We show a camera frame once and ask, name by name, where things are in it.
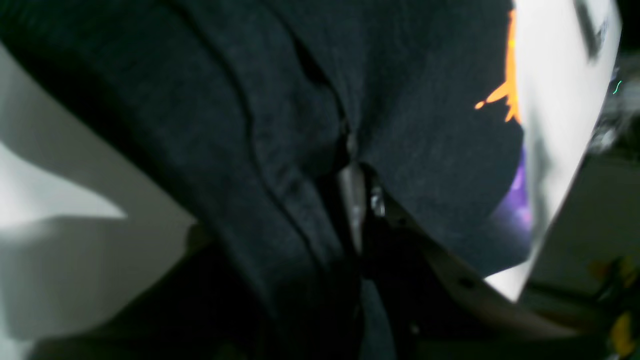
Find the black T-shirt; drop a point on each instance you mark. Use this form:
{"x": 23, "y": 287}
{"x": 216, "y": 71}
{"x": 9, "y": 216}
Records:
{"x": 245, "y": 111}

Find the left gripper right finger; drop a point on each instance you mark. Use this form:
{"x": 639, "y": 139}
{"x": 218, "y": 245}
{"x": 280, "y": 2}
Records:
{"x": 439, "y": 308}

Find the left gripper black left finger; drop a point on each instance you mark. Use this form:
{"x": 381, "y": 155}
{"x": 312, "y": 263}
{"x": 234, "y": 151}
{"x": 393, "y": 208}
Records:
{"x": 200, "y": 310}

